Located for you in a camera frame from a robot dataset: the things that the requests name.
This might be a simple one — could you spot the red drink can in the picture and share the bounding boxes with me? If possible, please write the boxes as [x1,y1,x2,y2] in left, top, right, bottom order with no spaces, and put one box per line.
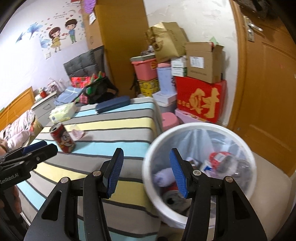
[162,182,191,213]

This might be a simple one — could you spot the white foam wrap sheet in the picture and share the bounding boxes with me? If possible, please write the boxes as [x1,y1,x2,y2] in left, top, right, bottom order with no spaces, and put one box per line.
[153,168,176,187]

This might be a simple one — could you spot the red soda can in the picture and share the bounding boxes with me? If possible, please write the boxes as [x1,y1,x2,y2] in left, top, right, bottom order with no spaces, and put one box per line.
[50,123,76,154]

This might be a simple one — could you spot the crushed cola plastic bottle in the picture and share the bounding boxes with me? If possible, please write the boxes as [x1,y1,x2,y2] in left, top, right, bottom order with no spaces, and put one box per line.
[200,152,252,179]

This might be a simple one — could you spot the white round trash bin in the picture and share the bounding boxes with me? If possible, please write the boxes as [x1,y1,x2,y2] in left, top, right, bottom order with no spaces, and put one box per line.
[142,123,257,228]

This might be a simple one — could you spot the grey drawer cabinet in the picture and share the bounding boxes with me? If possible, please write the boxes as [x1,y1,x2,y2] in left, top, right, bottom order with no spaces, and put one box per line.
[31,91,57,127]

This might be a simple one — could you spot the wooden headboard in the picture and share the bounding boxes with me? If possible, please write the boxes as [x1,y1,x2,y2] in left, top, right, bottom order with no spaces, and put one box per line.
[0,87,35,130]

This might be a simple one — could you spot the yellow tissue pack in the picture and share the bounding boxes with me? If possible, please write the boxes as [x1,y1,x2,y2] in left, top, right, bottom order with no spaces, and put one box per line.
[49,102,77,123]

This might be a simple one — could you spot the striped bed cover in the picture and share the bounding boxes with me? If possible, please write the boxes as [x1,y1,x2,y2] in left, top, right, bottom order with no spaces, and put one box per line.
[18,97,162,240]

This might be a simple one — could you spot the blue folded cloth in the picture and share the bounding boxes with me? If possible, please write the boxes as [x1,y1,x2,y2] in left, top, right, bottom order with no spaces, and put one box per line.
[54,86,83,106]

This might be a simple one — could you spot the pink purple flat box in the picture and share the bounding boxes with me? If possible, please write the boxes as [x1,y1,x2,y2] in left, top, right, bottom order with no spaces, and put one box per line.
[175,109,208,123]

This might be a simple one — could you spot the pink round stool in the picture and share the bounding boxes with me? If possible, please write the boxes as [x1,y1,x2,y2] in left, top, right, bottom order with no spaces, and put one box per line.
[162,112,180,131]

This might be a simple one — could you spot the dark blue long case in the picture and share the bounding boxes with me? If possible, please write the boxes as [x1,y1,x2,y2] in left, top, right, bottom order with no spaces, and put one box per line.
[95,96,130,114]

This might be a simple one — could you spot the red cardboard gift box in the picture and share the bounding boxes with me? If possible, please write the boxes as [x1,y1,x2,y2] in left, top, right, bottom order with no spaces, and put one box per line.
[175,76,227,123]

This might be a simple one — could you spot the black bag with red cloth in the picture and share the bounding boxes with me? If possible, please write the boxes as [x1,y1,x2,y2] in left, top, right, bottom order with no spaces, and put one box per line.
[70,71,119,104]

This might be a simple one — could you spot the light blue cylindrical bin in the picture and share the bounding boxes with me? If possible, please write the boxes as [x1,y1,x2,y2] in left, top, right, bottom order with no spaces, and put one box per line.
[157,63,177,95]

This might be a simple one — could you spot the dark grey quilted cushion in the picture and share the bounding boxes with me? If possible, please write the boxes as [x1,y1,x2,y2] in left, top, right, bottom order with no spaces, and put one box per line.
[63,46,105,78]

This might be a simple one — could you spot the yellow printed box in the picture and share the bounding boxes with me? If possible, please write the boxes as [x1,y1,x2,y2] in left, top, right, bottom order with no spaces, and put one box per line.
[138,78,160,97]

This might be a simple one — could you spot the white small stacked boxes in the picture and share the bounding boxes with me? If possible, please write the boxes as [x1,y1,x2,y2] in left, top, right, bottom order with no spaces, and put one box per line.
[171,56,187,77]

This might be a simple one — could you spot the brown open cardboard box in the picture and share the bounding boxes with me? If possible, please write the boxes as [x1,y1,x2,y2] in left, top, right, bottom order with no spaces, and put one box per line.
[185,42,224,84]

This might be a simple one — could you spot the pink plastic storage box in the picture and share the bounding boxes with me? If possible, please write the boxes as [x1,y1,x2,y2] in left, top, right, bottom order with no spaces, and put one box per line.
[132,58,158,81]

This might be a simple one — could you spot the yellow wooden wardrobe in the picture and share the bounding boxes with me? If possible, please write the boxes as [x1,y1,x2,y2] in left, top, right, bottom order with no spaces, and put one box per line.
[81,0,148,98]

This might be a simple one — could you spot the golden paper gift bag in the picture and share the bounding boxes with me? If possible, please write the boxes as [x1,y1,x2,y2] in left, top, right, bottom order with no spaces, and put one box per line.
[145,22,187,63]

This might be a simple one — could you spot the brown wooden door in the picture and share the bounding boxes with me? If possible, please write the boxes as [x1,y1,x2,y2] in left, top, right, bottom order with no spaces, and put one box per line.
[228,1,295,176]

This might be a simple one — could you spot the cartoon couple wall sticker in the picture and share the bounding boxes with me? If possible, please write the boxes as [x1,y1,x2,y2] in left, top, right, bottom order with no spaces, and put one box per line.
[16,1,86,59]

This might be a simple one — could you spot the silver door handle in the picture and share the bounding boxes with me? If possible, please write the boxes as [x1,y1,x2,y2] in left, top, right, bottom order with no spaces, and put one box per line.
[243,16,263,42]

